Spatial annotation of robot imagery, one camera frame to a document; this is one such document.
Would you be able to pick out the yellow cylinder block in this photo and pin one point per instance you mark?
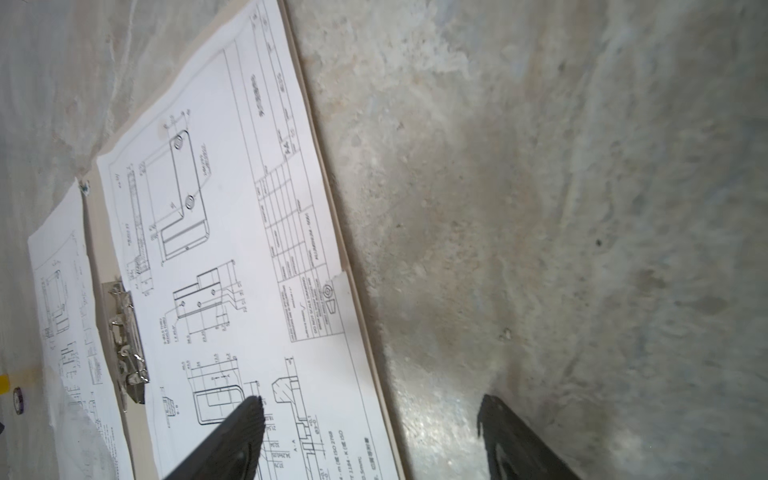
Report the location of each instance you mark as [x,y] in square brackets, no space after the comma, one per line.
[5,384]

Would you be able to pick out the drawing paper sheet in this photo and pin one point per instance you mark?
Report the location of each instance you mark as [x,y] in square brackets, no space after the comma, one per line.
[240,270]
[82,402]

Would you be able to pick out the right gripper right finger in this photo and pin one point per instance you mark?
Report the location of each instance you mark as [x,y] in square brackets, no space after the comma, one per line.
[513,449]

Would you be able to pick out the metal folder clip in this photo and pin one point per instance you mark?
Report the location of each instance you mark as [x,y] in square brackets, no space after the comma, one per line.
[133,375]

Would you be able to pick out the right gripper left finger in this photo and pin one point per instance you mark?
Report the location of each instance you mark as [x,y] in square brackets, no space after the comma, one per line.
[232,450]

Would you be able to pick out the beige paper folder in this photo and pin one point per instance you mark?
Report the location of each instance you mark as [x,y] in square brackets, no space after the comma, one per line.
[108,258]

